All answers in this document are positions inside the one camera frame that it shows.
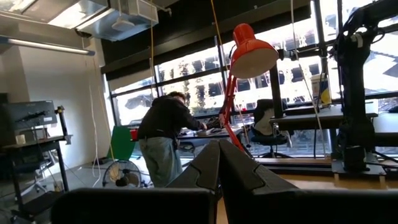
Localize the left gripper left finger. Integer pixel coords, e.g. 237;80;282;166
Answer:
51;139;221;224

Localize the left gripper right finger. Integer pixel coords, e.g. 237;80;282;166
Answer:
219;139;398;224

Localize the floor fan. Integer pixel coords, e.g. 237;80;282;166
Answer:
102;160;143;189

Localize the black office chair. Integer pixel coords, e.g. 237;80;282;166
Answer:
250;98;295;159

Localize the person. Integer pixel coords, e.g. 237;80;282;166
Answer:
137;91;208;189

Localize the black desk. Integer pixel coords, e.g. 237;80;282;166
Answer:
270;104;379;131

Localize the cluttered work desk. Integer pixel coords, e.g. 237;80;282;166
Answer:
178;124;246;139

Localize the black rolling cart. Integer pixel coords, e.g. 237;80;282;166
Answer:
0;105;74;223

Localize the grey computer monitor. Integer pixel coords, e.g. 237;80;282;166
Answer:
1;100;58;131

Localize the red desk lamp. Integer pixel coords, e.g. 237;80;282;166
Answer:
219;23;280;156

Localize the long ceiling light fixture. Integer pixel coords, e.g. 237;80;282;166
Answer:
0;35;96;57

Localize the black aluminium table frame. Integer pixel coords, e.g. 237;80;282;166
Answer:
253;157;398;180

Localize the white hanging cable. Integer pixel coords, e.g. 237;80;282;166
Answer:
290;0;327;156

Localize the silver ceiling duct box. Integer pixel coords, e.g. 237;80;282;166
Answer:
76;0;159;42

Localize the yellow hanging cable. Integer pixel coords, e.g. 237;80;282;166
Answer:
210;0;231;74

